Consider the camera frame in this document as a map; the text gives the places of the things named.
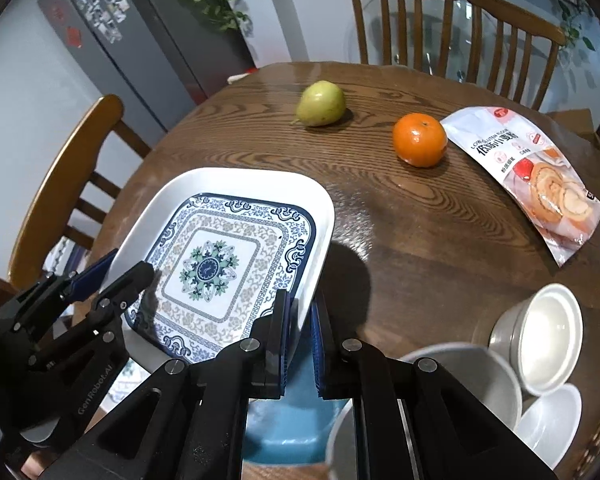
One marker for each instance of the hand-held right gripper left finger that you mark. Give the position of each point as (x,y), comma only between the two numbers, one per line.
(281,350)

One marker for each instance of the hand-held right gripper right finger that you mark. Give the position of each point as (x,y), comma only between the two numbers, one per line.
(320,355)

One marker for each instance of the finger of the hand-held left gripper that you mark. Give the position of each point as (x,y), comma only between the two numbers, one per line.
(130,282)
(96,271)

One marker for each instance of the square blue patterned plate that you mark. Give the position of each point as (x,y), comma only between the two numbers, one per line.
(205,260)

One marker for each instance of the large white bowl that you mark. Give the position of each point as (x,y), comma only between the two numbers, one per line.
(470,380)

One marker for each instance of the person's left hand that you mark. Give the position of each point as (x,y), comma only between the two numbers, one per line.
(32,467)

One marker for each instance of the patterned seat cushion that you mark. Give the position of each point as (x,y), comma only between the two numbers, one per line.
(62,260)

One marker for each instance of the tan bowl white inside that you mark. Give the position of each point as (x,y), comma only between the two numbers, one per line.
(342,445)

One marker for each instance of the grey fridge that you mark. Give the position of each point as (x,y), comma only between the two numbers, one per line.
(145,45)

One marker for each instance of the deep white ribbed bowl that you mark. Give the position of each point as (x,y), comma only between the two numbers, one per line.
(550,330)

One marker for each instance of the orange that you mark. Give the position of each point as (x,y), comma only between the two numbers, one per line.
(420,140)

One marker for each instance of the small white bowl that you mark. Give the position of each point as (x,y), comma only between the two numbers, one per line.
(550,422)

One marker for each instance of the green pear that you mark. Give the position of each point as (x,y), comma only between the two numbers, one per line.
(320,102)

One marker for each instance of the white pink snack packet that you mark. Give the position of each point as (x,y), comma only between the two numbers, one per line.
(525,170)

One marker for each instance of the cardboard box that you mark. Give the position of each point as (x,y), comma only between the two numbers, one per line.
(575,122)

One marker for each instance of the hanging green vine plant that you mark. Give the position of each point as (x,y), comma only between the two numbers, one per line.
(575,25)

